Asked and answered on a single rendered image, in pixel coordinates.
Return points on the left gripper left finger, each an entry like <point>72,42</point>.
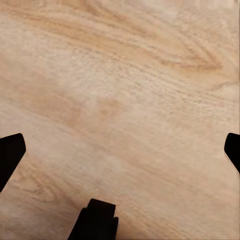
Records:
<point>12,149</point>

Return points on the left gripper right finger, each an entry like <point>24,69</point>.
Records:
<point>232,149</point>

